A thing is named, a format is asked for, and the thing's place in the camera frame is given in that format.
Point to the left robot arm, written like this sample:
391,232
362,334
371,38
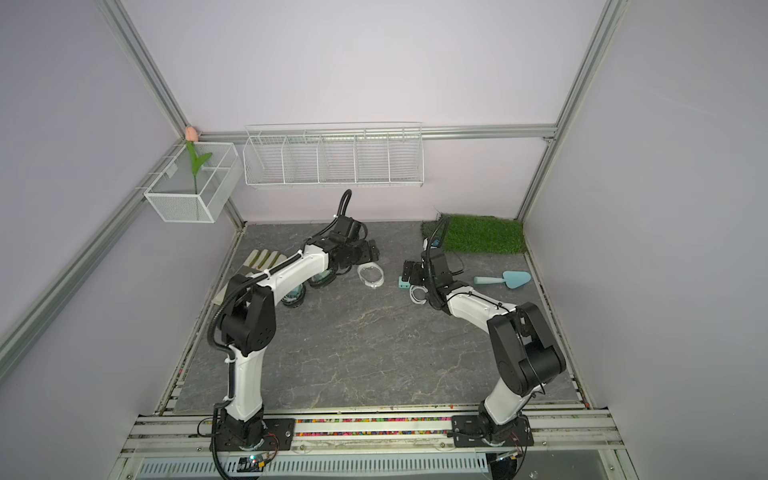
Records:
245,322

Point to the beige gardening glove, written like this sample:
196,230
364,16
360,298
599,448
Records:
256,262

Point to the white mesh wall basket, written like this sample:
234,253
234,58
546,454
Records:
171,193

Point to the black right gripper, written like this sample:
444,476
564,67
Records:
415,267

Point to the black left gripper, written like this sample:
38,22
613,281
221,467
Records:
366,255

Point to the artificial pink tulip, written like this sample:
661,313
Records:
197,161

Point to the green artificial grass mat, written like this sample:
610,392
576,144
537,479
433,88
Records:
477,234

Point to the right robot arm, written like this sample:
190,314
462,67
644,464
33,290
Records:
526,352

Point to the white wire wall shelf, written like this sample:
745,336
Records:
334,154

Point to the teal garden trowel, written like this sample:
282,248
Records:
511,279

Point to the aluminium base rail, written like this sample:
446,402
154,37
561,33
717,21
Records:
550,427

